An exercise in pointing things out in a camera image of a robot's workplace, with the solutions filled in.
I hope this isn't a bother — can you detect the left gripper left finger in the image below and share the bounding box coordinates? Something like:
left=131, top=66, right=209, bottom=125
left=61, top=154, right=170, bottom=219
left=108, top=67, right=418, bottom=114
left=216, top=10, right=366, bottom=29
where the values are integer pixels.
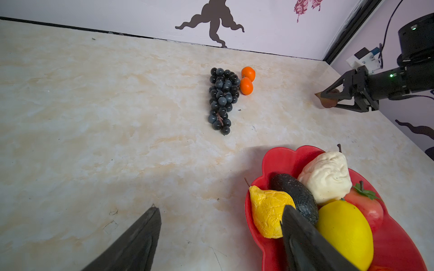
left=83, top=206, right=162, bottom=271

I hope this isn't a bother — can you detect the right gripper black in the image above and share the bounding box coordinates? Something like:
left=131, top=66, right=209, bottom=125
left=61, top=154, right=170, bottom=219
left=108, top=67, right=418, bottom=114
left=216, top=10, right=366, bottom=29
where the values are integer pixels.
left=320, top=66, right=379, bottom=113

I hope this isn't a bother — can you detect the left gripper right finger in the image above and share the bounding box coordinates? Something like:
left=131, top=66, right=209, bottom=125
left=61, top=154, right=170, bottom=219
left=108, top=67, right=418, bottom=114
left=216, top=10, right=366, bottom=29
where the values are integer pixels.
left=280, top=205, right=357, bottom=271

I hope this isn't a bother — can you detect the brown round fruit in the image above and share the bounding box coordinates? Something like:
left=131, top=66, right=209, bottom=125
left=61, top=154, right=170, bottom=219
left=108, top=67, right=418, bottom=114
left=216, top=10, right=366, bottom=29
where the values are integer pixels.
left=315, top=92, right=339, bottom=108

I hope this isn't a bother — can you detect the yellow lemon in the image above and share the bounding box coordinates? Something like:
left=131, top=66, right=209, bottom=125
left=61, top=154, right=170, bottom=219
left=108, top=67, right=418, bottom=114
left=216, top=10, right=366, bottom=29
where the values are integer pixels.
left=316, top=200, right=374, bottom=271

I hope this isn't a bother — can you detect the dark avocado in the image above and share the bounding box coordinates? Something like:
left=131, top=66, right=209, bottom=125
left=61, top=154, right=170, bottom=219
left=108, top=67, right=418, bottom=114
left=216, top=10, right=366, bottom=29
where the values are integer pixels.
left=269, top=174, right=319, bottom=226

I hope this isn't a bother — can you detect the small yellow fruit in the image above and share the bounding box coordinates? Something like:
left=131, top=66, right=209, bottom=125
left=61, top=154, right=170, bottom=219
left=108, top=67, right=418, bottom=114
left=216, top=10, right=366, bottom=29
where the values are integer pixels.
left=245, top=177, right=296, bottom=241

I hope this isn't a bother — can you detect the cream pear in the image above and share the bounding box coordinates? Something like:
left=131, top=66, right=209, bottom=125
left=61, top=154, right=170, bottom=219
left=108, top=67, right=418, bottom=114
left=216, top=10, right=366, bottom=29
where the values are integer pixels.
left=297, top=151, right=352, bottom=206

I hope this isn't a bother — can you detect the red strawberry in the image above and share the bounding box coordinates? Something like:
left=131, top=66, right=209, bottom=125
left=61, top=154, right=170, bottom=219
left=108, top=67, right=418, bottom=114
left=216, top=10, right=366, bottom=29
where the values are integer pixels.
left=344, top=181, right=384, bottom=233

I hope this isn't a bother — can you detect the orange kumquat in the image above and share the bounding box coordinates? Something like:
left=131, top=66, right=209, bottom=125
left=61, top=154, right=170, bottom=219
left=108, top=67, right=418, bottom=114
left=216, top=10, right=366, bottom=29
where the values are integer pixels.
left=240, top=77, right=254, bottom=96
left=241, top=67, right=256, bottom=82

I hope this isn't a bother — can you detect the black grape bunch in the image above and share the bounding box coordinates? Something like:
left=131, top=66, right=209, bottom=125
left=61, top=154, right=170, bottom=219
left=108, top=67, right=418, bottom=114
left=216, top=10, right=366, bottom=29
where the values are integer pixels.
left=208, top=67, right=241, bottom=135

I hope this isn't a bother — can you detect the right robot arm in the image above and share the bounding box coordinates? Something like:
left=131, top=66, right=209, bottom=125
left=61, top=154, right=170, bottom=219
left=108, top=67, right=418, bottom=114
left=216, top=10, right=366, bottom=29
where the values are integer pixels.
left=316, top=14, right=434, bottom=112

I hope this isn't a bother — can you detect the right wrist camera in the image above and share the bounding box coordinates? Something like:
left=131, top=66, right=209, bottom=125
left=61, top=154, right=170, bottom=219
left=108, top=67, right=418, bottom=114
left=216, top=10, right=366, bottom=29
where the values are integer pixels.
left=347, top=47, right=382, bottom=75

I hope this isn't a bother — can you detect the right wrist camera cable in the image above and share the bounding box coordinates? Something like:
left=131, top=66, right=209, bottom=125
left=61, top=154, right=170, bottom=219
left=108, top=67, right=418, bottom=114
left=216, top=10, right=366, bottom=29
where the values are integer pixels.
left=379, top=0, right=404, bottom=68

